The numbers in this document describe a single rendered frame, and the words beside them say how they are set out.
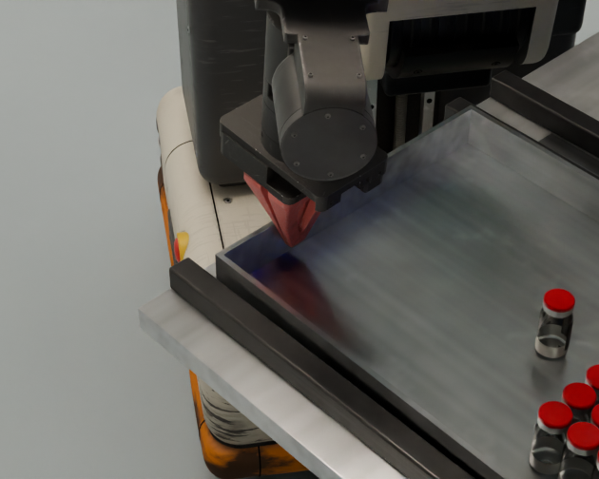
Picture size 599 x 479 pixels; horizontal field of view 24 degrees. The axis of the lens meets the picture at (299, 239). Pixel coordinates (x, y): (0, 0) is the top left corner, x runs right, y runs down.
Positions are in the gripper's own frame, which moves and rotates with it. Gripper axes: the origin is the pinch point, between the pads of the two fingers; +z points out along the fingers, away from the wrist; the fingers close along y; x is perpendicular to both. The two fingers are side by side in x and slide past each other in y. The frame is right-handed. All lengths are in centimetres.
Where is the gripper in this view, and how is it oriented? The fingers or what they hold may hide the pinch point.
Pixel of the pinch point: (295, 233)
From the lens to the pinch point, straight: 98.9
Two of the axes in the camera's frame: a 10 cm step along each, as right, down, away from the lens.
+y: 6.9, 5.5, -4.8
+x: 7.3, -4.6, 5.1
